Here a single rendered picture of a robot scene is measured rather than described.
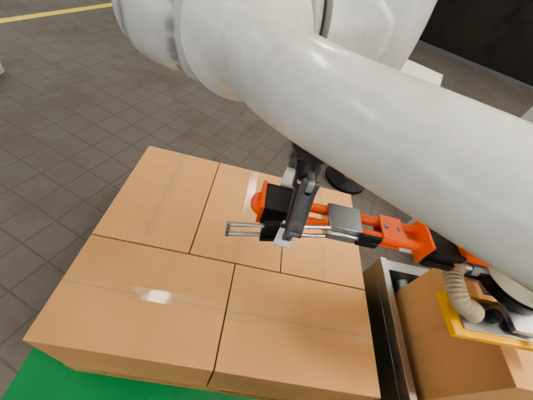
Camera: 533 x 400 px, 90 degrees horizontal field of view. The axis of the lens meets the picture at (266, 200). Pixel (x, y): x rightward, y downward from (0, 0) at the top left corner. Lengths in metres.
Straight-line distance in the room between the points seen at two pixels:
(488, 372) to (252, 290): 0.76
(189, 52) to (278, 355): 1.01
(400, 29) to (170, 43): 0.20
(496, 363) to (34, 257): 2.07
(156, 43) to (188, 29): 0.04
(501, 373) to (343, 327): 0.49
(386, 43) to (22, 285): 1.89
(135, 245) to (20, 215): 1.10
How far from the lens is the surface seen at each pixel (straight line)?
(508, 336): 0.85
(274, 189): 0.54
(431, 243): 0.63
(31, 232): 2.11
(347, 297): 1.29
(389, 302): 1.31
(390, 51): 0.32
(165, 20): 0.25
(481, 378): 1.09
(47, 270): 1.93
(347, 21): 0.29
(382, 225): 0.61
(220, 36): 0.20
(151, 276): 1.16
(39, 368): 1.74
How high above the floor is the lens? 1.59
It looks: 48 degrees down
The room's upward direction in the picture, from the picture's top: 19 degrees clockwise
